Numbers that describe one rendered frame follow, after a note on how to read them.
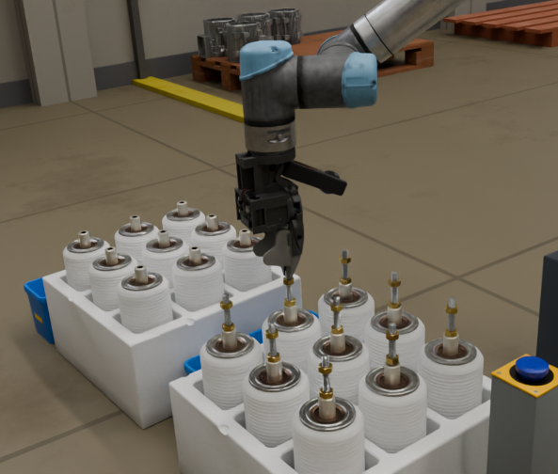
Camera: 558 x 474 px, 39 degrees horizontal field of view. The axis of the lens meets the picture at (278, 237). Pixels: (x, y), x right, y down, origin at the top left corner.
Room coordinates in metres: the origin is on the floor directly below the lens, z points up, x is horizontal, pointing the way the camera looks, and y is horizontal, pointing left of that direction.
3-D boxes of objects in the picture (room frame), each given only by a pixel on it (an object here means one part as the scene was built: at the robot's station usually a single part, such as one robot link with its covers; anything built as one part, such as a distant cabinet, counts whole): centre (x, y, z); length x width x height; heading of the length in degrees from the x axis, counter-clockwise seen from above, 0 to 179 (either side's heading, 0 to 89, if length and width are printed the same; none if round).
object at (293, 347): (1.14, -0.01, 0.16); 0.10 x 0.10 x 0.18
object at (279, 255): (1.11, 0.00, 0.38); 0.06 x 0.03 x 0.09; 112
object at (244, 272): (1.46, 0.07, 0.16); 0.10 x 0.10 x 0.18
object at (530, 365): (0.85, -0.31, 0.32); 0.04 x 0.04 x 0.02
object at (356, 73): (1.14, -0.10, 0.64); 0.11 x 0.11 x 0.08; 83
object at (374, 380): (0.94, -0.15, 0.25); 0.08 x 0.08 x 0.01
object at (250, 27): (4.38, -0.25, 0.16); 1.14 x 0.79 x 0.32; 119
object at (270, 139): (1.13, 0.00, 0.56); 0.08 x 0.08 x 0.05
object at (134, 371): (1.49, 0.23, 0.09); 0.39 x 0.39 x 0.18; 37
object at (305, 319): (1.14, -0.01, 0.25); 0.08 x 0.08 x 0.01
